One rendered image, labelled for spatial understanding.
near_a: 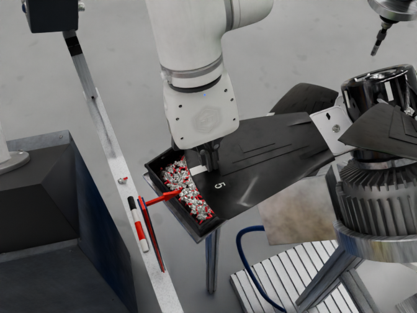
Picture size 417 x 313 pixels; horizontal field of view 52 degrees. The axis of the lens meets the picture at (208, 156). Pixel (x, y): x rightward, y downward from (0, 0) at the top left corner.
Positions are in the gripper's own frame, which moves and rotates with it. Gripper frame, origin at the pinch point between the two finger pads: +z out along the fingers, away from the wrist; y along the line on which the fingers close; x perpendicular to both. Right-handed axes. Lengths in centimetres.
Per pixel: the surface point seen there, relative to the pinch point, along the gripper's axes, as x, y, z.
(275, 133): 0.4, 12.5, 1.0
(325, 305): 17, 41, 113
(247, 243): 53, 25, 108
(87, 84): 54, -14, 11
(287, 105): 21.7, 27.1, 14.4
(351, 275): 1, 36, 64
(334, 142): -4.8, 20.7, 2.8
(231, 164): -1.8, 3.1, 1.9
